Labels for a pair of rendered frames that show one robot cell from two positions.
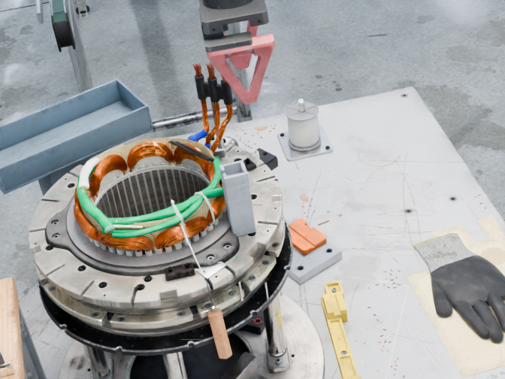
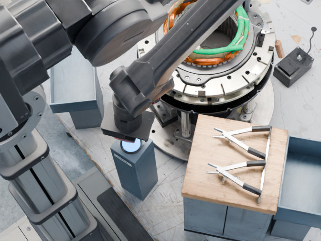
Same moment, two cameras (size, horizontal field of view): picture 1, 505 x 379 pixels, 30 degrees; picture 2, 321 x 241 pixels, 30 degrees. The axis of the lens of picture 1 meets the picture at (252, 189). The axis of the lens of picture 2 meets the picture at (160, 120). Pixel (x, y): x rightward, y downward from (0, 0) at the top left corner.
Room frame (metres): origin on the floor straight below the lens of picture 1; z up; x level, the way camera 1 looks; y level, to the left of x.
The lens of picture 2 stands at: (0.67, 0.88, 2.25)
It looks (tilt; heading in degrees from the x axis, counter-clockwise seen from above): 63 degrees down; 298
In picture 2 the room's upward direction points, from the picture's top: 6 degrees counter-clockwise
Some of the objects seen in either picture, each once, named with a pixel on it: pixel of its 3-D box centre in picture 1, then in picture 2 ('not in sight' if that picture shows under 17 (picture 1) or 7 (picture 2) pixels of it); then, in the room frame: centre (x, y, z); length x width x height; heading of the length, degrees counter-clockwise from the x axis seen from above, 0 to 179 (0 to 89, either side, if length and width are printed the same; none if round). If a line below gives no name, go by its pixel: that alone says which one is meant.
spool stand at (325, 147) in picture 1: (303, 122); not in sight; (1.46, -0.11, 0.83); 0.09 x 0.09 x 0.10; 7
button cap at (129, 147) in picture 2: not in sight; (131, 143); (0.99, 0.42, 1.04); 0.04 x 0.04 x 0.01
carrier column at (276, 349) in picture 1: (270, 303); not in sight; (0.92, 0.00, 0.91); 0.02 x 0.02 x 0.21
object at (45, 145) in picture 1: (80, 195); (80, 86); (1.21, 0.27, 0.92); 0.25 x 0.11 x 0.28; 118
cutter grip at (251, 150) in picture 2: not in sight; (256, 153); (0.72, 0.36, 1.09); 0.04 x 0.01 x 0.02; 175
